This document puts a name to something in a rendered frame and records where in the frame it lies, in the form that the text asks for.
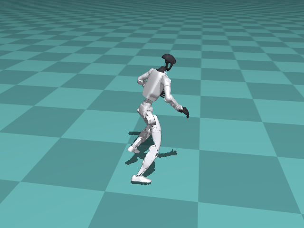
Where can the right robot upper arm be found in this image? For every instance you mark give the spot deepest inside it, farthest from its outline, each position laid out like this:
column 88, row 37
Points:
column 166, row 82

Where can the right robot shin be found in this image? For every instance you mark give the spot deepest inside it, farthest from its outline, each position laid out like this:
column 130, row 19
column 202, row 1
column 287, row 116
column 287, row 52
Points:
column 148, row 160

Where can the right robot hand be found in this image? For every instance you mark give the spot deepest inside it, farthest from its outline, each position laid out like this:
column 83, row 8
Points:
column 185, row 111

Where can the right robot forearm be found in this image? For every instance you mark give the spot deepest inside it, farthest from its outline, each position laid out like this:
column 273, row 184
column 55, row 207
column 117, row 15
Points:
column 175, row 105

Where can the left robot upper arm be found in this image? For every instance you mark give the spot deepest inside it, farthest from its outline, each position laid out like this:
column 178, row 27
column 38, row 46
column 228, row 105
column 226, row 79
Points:
column 140, row 80

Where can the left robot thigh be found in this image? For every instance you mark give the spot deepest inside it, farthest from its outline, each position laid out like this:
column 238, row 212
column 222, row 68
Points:
column 148, row 126

